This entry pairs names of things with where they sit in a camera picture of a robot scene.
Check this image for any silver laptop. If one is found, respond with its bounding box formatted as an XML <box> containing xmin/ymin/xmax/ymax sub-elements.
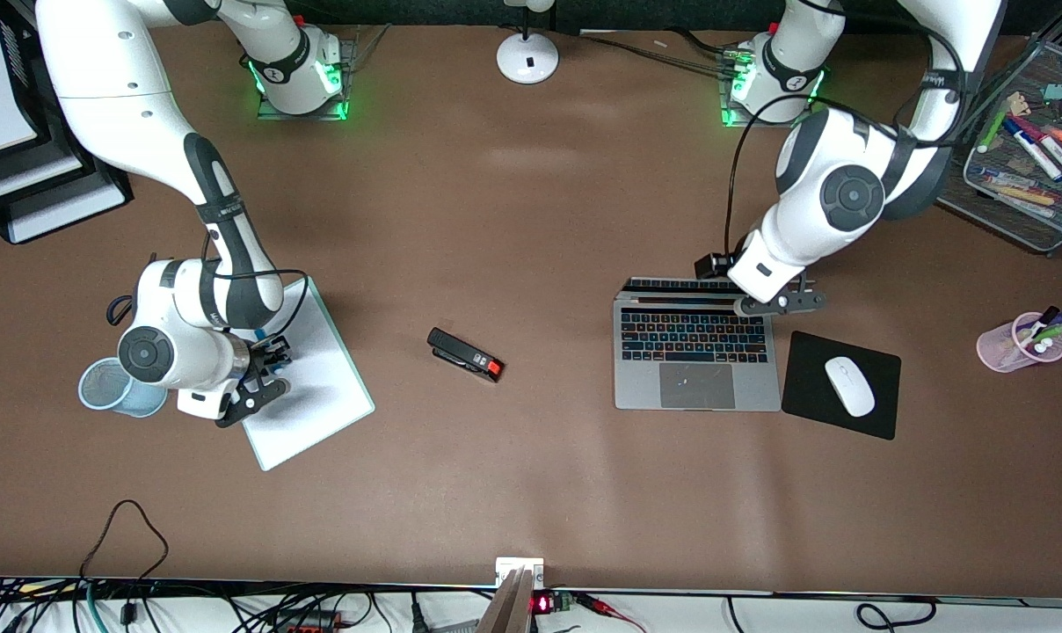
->
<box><xmin>613</xmin><ymin>277</ymin><xmax>782</xmax><ymax>412</ymax></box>

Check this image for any blue-capped white marker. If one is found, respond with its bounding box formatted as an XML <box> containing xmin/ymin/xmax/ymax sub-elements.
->
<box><xmin>1002</xmin><ymin>117</ymin><xmax>1062</xmax><ymax>183</ymax></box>

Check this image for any mint-edged white clipboard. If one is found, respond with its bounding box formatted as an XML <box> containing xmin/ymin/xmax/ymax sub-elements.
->
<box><xmin>241</xmin><ymin>275</ymin><xmax>376</xmax><ymax>473</ymax></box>

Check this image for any black mouse pad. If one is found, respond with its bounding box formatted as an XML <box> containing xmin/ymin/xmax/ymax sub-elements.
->
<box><xmin>781</xmin><ymin>331</ymin><xmax>902</xmax><ymax>441</ymax></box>

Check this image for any blue mesh pen cup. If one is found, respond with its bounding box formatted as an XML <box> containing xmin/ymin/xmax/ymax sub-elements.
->
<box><xmin>77</xmin><ymin>356</ymin><xmax>170</xmax><ymax>418</ymax></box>

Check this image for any white computer mouse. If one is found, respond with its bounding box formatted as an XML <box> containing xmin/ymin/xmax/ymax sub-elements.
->
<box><xmin>825</xmin><ymin>356</ymin><xmax>876</xmax><ymax>418</ymax></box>

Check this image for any black stapler red tip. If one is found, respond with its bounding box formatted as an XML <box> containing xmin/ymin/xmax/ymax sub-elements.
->
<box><xmin>426</xmin><ymin>327</ymin><xmax>505</xmax><ymax>384</ymax></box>

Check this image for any pink mesh pen cup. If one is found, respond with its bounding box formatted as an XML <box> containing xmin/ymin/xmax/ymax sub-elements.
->
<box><xmin>976</xmin><ymin>311</ymin><xmax>1062</xmax><ymax>374</ymax></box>

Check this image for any orange connector block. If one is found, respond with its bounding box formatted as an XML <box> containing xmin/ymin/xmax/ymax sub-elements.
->
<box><xmin>267</xmin><ymin>614</ymin><xmax>343</xmax><ymax>633</ymax></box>

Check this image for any black paper tray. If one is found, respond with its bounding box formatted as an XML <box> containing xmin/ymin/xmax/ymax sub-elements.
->
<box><xmin>0</xmin><ymin>0</ymin><xmax>135</xmax><ymax>245</ymax></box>

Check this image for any grey metal mesh tray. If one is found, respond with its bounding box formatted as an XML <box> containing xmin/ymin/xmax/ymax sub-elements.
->
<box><xmin>962</xmin><ymin>33</ymin><xmax>1062</xmax><ymax>258</ymax></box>

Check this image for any yellow pen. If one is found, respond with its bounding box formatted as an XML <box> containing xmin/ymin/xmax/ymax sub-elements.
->
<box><xmin>988</xmin><ymin>180</ymin><xmax>1059</xmax><ymax>207</ymax></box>

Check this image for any white round stand base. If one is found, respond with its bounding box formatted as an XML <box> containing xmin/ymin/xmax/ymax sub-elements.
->
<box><xmin>496</xmin><ymin>0</ymin><xmax>560</xmax><ymax>86</ymax></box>

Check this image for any green pen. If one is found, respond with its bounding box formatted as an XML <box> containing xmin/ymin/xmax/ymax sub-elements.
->
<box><xmin>978</xmin><ymin>105</ymin><xmax>1012</xmax><ymax>154</ymax></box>

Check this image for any grey mounting bar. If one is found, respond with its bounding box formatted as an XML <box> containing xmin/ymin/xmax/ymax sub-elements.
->
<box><xmin>476</xmin><ymin>567</ymin><xmax>536</xmax><ymax>633</ymax></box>

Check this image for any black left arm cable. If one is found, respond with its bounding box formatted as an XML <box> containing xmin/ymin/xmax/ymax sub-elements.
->
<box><xmin>723</xmin><ymin>26</ymin><xmax>971</xmax><ymax>260</ymax></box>

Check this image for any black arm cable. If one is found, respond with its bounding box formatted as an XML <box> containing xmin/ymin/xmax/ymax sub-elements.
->
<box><xmin>199</xmin><ymin>227</ymin><xmax>310</xmax><ymax>333</ymax></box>
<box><xmin>723</xmin><ymin>26</ymin><xmax>971</xmax><ymax>260</ymax></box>

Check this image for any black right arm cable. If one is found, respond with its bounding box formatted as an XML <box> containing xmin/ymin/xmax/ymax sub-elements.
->
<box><xmin>199</xmin><ymin>227</ymin><xmax>310</xmax><ymax>333</ymax></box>

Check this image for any thin black looped cable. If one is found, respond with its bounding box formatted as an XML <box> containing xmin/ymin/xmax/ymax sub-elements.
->
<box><xmin>78</xmin><ymin>499</ymin><xmax>170</xmax><ymax>581</ymax></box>

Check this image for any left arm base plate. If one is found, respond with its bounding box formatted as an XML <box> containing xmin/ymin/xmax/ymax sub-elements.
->
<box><xmin>720</xmin><ymin>48</ymin><xmax>818</xmax><ymax>130</ymax></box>

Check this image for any black base cable bundle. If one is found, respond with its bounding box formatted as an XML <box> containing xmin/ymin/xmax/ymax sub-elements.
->
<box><xmin>575</xmin><ymin>29</ymin><xmax>756</xmax><ymax>80</ymax></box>

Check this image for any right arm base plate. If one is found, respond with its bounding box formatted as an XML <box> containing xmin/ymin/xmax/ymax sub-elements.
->
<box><xmin>257</xmin><ymin>35</ymin><xmax>356</xmax><ymax>120</ymax></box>

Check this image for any white edge bracket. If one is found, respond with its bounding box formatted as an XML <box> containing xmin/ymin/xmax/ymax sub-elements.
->
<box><xmin>495</xmin><ymin>557</ymin><xmax>546</xmax><ymax>588</ymax></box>

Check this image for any black coiled cable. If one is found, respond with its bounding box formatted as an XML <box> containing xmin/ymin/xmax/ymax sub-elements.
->
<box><xmin>855</xmin><ymin>598</ymin><xmax>938</xmax><ymax>630</ymax></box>

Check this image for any red wire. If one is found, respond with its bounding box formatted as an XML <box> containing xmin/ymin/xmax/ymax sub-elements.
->
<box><xmin>575</xmin><ymin>593</ymin><xmax>648</xmax><ymax>633</ymax></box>

